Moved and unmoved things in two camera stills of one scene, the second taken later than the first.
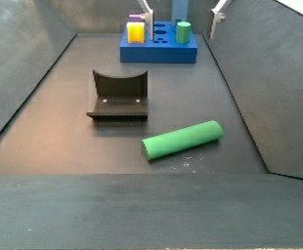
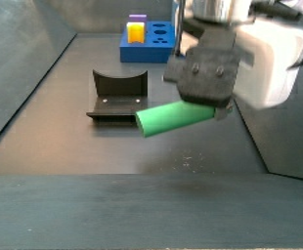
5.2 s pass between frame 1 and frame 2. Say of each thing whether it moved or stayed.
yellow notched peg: stayed
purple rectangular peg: stayed
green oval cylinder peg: moved
